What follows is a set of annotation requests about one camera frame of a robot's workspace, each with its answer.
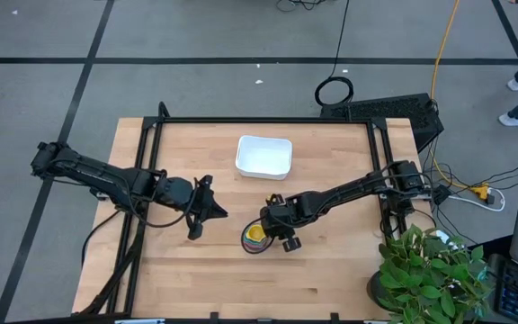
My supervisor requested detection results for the black coiled floor cable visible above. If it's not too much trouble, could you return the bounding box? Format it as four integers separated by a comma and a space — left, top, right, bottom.
314, 0, 354, 108

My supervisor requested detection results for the yellow cable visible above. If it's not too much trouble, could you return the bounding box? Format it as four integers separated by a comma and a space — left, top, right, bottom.
428, 0, 493, 203

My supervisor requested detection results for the white plastic basket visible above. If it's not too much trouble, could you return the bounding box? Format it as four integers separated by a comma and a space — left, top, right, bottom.
234, 134, 294, 181

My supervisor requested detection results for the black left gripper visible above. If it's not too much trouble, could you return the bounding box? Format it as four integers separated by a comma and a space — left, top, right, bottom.
152, 174, 230, 241

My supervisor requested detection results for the yellow plastic measuring cup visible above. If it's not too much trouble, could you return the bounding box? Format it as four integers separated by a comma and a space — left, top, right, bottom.
246, 224, 267, 242

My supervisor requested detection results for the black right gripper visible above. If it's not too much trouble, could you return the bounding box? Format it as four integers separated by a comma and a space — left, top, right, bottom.
262, 192, 322, 254

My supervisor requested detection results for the black aluminium table frame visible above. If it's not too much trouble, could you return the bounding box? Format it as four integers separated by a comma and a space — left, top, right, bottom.
73, 101, 417, 324

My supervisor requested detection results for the green potted plant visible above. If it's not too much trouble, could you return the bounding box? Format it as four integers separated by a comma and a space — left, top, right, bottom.
365, 223, 497, 324

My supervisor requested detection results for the black computer tower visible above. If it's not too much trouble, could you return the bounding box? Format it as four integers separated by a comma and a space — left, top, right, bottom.
319, 93, 445, 154

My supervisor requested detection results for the white cable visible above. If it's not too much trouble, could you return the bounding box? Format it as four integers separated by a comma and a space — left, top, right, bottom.
447, 186, 507, 213

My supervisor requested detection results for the white power adapter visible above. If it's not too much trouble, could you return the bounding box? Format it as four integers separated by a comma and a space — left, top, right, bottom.
433, 229, 454, 247

